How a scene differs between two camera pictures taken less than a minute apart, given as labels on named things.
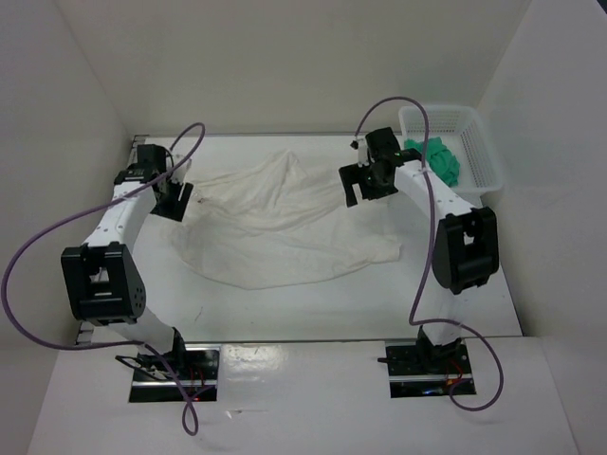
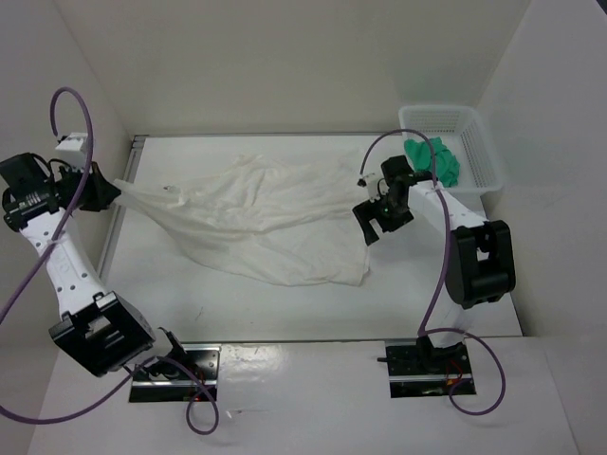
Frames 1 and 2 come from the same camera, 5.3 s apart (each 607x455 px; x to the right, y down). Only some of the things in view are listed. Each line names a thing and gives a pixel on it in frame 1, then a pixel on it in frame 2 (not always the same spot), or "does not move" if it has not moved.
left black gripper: x=174 y=210 → x=103 y=191
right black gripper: x=352 y=174 → x=367 y=210
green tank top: x=440 y=158 does not move
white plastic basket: x=465 y=132 does not move
